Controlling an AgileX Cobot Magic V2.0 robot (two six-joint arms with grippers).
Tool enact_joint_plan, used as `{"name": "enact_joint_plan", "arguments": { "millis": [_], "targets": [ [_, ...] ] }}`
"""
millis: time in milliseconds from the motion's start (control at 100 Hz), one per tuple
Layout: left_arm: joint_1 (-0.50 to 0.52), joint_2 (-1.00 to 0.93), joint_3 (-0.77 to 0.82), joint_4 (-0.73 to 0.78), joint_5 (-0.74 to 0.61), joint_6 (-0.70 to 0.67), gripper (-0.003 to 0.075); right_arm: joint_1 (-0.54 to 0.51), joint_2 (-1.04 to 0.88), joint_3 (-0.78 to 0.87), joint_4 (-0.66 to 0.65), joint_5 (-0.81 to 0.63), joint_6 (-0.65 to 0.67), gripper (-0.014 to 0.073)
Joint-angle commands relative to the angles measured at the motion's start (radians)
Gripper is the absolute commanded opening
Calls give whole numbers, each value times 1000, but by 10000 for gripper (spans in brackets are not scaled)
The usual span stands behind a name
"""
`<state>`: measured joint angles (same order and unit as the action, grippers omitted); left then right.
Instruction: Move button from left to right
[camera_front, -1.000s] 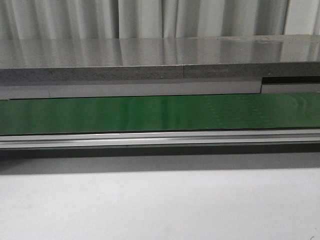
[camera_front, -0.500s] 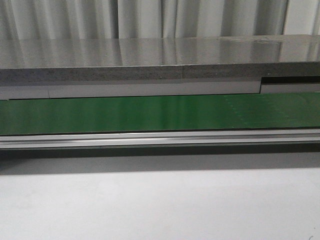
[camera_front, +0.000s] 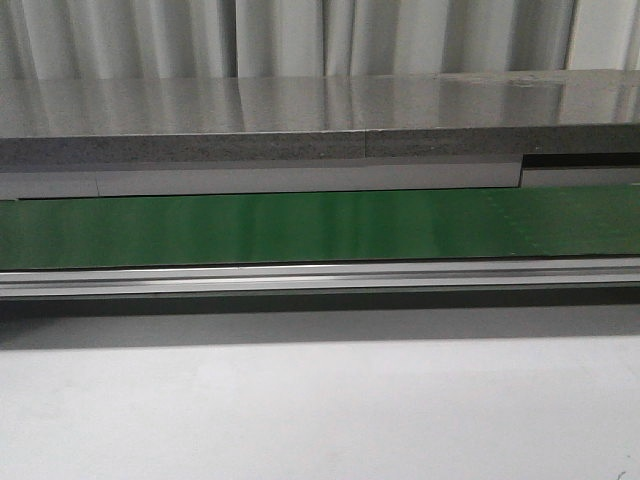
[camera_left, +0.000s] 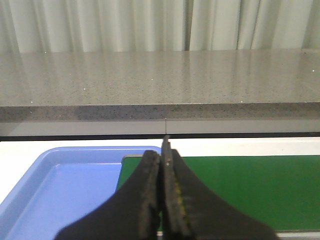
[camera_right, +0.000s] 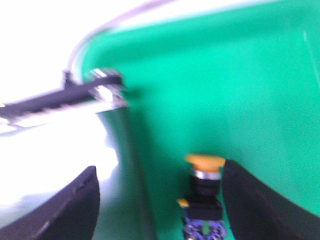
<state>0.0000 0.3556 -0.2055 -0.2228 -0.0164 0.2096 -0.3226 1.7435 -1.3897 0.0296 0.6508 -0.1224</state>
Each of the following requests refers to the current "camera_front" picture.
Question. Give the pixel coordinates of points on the green conveyor belt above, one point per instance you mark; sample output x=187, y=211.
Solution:
x=319, y=227

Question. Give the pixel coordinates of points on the white pleated curtain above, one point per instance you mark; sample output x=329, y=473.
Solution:
x=211, y=39

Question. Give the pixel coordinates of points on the aluminium conveyor side rail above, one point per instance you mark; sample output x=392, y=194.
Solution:
x=296, y=278

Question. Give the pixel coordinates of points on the grey stone countertop slab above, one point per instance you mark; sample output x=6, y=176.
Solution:
x=129, y=123

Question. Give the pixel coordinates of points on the grey panel under countertop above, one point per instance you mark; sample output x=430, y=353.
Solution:
x=265, y=176

